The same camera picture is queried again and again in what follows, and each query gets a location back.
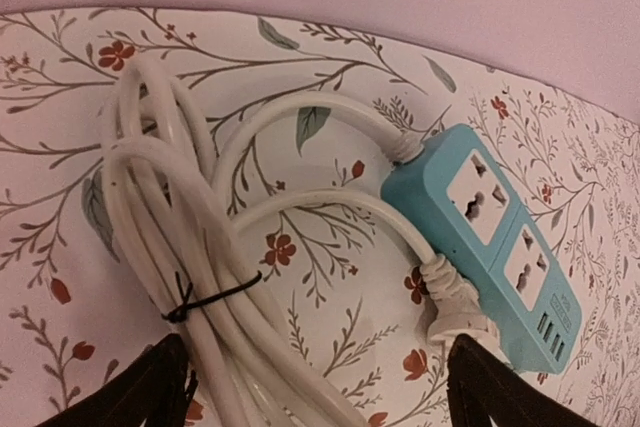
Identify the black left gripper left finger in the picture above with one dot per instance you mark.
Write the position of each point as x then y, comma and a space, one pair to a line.
155, 390

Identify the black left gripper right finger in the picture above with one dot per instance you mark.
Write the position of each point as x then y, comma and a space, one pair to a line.
482, 391

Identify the teal power strip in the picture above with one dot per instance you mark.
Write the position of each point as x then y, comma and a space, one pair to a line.
457, 197

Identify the floral patterned table mat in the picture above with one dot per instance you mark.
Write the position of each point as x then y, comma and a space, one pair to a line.
73, 313

